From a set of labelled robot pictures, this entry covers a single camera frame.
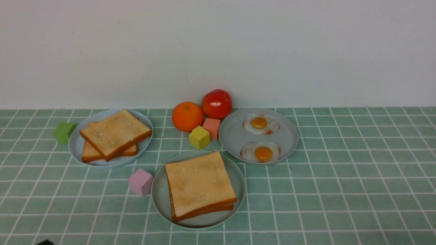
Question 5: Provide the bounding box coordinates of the toast slice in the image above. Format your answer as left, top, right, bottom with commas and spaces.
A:
81, 121, 139, 163
165, 151, 237, 218
78, 109, 153, 163
169, 191, 234, 222

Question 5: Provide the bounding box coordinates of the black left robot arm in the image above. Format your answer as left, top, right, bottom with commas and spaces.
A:
36, 239, 55, 245

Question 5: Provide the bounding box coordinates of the grey egg plate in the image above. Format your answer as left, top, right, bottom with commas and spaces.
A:
219, 108, 299, 164

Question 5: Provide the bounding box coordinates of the front fried egg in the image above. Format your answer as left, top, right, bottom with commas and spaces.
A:
240, 141, 281, 163

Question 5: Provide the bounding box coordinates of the back fried egg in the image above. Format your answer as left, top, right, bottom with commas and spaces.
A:
243, 115, 280, 135

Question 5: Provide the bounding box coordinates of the salmon pink cube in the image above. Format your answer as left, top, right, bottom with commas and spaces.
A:
202, 118, 221, 141

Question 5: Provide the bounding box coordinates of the green cube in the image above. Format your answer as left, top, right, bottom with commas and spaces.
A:
53, 121, 76, 144

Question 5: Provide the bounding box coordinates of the red tomato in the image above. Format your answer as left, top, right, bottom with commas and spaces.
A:
201, 89, 233, 120

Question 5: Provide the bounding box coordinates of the yellow cube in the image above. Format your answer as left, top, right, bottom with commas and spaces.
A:
189, 126, 211, 149

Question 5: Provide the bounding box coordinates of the grey bread plate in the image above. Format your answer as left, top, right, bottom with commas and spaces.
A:
68, 110, 152, 169

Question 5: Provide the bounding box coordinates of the green front plate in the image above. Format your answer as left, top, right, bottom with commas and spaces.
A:
151, 150, 246, 229

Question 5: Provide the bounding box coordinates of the fried egg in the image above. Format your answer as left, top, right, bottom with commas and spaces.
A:
240, 141, 281, 163
243, 115, 280, 135

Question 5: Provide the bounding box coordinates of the orange fruit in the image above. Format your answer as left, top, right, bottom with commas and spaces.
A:
171, 102, 205, 132

